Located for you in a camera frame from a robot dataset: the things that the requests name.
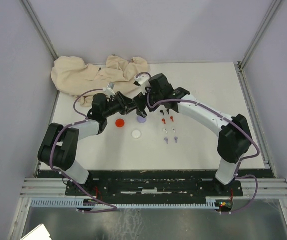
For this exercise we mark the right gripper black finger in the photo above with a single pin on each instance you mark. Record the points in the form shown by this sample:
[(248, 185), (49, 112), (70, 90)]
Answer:
[(141, 111), (137, 102)]

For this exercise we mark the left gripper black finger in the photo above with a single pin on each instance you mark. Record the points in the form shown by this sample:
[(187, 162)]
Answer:
[(129, 108), (124, 100)]

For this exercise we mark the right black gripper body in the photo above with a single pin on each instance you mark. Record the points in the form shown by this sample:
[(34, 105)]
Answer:
[(150, 99)]

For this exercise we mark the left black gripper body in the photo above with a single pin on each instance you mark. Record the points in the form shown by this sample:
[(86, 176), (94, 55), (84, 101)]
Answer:
[(116, 106)]

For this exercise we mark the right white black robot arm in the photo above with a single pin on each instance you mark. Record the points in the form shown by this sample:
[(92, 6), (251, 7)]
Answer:
[(233, 132)]

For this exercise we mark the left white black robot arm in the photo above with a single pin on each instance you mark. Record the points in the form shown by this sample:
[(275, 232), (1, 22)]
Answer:
[(59, 147)]

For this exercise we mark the purple round charging case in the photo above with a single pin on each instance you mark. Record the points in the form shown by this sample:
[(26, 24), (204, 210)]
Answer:
[(141, 119)]

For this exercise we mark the red round charging case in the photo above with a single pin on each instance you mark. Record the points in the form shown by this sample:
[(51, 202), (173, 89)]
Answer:
[(120, 123)]

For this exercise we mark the white round charging case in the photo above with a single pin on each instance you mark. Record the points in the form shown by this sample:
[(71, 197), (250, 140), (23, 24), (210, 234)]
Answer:
[(136, 134)]

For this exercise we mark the beige crumpled cloth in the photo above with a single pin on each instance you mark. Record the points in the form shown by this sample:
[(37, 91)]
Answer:
[(72, 76)]

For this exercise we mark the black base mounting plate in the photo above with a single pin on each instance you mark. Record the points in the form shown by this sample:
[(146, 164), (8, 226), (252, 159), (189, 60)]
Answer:
[(153, 187)]

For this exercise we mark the control box with leds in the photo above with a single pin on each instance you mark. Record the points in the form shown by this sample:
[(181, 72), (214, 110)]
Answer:
[(225, 205)]

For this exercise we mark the white sheet corner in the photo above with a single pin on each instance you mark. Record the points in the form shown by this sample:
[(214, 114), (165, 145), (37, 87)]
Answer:
[(39, 233)]

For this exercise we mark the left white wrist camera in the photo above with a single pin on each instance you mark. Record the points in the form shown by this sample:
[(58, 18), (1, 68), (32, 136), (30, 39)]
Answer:
[(109, 90)]

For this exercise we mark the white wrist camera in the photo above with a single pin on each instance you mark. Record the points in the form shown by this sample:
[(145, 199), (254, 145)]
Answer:
[(109, 90), (142, 80)]

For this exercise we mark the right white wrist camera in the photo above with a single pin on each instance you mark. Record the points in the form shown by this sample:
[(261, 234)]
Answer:
[(142, 80)]

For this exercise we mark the left aluminium corner post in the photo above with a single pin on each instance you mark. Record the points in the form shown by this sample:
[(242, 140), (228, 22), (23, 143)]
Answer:
[(32, 14)]

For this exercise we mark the aluminium corner post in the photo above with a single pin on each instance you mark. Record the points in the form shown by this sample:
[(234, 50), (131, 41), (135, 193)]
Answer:
[(260, 33), (32, 14)]

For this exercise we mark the aluminium frame rail front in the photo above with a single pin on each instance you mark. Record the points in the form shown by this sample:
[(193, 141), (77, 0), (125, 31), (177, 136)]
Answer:
[(55, 188)]

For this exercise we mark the right aluminium corner post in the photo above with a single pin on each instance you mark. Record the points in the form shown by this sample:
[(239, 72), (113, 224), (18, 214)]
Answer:
[(260, 33)]

